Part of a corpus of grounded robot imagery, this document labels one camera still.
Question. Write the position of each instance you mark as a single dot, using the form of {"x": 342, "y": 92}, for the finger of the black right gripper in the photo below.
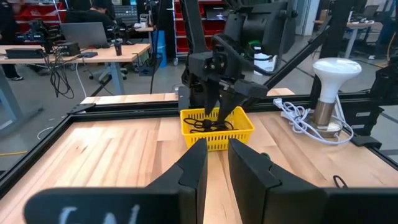
{"x": 211, "y": 95}
{"x": 228, "y": 104}

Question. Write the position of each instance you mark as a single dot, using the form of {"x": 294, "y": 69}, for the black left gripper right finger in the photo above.
{"x": 264, "y": 193}

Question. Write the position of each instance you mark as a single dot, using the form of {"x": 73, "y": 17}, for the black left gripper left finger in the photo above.
{"x": 192, "y": 174}

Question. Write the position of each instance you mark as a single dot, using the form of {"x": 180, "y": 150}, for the black desktop robot arm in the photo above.
{"x": 40, "y": 34}

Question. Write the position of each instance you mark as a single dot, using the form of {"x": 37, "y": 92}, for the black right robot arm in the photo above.
{"x": 196, "y": 25}

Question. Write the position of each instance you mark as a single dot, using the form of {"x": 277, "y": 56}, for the yellow plastic basket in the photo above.
{"x": 217, "y": 140}

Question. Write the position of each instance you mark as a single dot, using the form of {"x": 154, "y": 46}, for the red shelf rack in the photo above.
{"x": 180, "y": 31}

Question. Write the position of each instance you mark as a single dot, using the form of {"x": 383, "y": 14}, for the white bucket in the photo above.
{"x": 264, "y": 65}

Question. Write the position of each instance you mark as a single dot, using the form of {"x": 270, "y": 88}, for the blue barrel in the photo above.
{"x": 161, "y": 46}

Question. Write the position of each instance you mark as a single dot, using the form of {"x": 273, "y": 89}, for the office chair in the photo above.
{"x": 105, "y": 73}

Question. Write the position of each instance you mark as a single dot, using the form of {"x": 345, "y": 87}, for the white bulb table lamp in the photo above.
{"x": 335, "y": 71}

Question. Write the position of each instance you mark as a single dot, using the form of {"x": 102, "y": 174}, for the desk with blue-grey legs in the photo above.
{"x": 102, "y": 54}

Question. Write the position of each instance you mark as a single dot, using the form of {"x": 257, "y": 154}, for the person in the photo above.
{"x": 93, "y": 15}
{"x": 7, "y": 18}

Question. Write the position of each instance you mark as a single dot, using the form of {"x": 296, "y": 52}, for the grey laptop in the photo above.
{"x": 84, "y": 34}

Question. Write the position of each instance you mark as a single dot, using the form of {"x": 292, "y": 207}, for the wooden top desk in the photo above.
{"x": 354, "y": 26}

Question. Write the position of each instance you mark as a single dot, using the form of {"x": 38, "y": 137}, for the small black electronics box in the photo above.
{"x": 70, "y": 49}

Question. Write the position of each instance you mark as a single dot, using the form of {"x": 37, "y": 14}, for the red storage bin shelf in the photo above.
{"x": 34, "y": 11}

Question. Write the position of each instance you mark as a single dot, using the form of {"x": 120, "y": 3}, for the flat black electronics box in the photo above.
{"x": 25, "y": 53}

